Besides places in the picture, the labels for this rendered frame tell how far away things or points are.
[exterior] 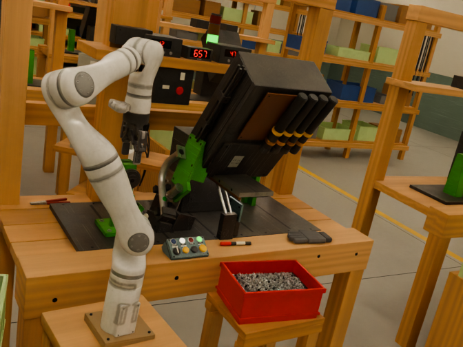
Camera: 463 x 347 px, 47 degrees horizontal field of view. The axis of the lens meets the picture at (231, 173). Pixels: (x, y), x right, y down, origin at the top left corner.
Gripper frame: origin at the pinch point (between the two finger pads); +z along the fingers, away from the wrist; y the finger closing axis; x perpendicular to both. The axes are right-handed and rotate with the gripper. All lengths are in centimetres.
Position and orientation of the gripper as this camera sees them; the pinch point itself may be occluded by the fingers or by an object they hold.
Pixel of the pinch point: (130, 157)
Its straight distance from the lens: 159.8
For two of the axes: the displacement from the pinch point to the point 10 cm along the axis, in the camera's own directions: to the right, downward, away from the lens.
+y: -5.2, -3.4, 7.9
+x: -8.4, 0.1, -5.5
